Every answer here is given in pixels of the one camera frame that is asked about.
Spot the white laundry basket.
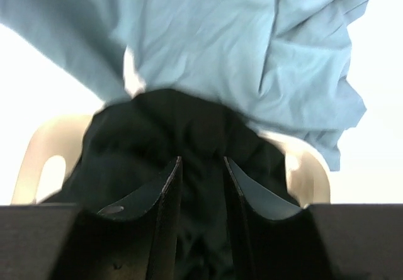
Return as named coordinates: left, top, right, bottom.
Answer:
left=11, top=114, right=331, bottom=207

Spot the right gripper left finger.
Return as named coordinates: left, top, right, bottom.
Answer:
left=97, top=157, right=183, bottom=279

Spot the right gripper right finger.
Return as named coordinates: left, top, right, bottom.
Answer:
left=224, top=157, right=302, bottom=279

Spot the black t shirt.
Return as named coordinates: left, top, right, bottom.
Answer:
left=48, top=89, right=293, bottom=279

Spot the teal blue t shirt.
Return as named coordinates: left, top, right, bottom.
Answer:
left=1, top=0, right=369, bottom=171

